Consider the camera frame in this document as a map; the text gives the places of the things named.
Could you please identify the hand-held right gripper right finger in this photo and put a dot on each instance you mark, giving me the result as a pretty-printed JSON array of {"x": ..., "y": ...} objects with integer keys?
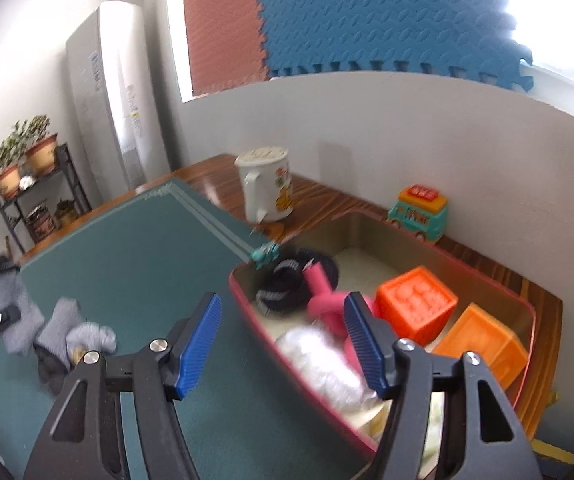
[{"x": 365, "y": 345}]

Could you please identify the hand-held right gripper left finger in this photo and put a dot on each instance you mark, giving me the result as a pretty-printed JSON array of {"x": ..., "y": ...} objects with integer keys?
[{"x": 199, "y": 345}]

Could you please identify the grey sock with black toe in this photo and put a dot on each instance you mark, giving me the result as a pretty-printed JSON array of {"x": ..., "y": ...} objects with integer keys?
[
  {"x": 64, "y": 320},
  {"x": 17, "y": 295}
]

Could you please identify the clear plastic bag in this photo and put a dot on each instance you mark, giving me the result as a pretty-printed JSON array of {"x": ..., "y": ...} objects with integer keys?
[{"x": 317, "y": 360}]

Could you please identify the red tin container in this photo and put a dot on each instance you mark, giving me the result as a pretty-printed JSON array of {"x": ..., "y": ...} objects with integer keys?
[{"x": 259, "y": 312}]

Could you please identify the dark orange embossed cube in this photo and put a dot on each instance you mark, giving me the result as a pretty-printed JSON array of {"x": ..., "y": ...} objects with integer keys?
[{"x": 417, "y": 300}]

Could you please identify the black sock with striped cuff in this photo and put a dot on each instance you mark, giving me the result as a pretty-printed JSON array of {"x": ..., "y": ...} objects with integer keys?
[{"x": 282, "y": 296}]

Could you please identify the light orange embossed cube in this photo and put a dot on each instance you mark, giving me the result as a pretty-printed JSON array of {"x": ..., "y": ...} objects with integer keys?
[{"x": 482, "y": 345}]

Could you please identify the green table mat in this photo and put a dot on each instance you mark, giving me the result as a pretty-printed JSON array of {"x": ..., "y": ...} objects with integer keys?
[{"x": 132, "y": 260}]

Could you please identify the small teal toy car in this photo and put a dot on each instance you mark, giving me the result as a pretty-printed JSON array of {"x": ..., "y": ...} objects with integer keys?
[{"x": 265, "y": 253}]

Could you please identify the dark patterned plant pot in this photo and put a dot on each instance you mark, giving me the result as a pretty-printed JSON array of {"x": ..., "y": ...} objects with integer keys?
[{"x": 41, "y": 222}]

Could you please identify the small brown plant pot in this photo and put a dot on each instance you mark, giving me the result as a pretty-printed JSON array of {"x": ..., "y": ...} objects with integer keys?
[{"x": 67, "y": 212}]

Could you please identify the teal and orange toy bus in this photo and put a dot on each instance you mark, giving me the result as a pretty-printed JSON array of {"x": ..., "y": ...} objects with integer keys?
[{"x": 417, "y": 215}]

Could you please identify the small white ornament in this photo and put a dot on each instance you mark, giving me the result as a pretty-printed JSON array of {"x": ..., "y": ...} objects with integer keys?
[{"x": 27, "y": 182}]

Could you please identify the potted plant in clay pot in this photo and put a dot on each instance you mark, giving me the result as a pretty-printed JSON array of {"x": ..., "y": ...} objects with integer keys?
[
  {"x": 8, "y": 177},
  {"x": 42, "y": 152}
]

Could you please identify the black metal plant rack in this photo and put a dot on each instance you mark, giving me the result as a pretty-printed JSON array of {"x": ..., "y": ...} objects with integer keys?
[{"x": 74, "y": 180}]

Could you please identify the white printed mug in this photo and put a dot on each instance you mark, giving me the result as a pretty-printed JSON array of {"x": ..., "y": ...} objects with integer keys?
[{"x": 267, "y": 190}]

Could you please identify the grey standing air conditioner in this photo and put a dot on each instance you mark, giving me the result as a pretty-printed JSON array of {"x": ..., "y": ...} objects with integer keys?
[{"x": 112, "y": 100}]

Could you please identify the red foam mat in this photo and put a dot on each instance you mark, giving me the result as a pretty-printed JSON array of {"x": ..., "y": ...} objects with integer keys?
[{"x": 222, "y": 25}]

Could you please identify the blue foam mat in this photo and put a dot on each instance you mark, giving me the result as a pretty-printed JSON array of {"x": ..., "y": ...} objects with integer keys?
[{"x": 382, "y": 15}]

